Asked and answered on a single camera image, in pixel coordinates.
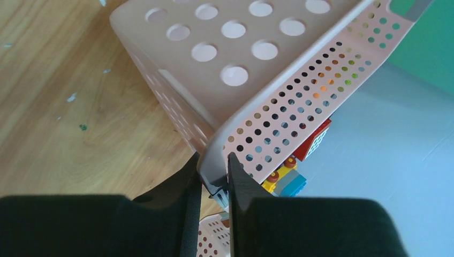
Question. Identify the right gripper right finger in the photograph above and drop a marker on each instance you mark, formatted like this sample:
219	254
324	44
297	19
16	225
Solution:
265	225

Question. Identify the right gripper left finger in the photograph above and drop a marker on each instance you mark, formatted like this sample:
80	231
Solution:
160	222

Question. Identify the pink perforated plastic basket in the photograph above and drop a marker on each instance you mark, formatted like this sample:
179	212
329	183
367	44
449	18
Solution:
214	235

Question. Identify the blue yellow toy car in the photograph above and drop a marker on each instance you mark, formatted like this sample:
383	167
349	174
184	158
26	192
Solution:
285	181

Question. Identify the red window toy brick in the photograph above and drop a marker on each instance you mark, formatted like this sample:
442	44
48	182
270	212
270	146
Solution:
312	143

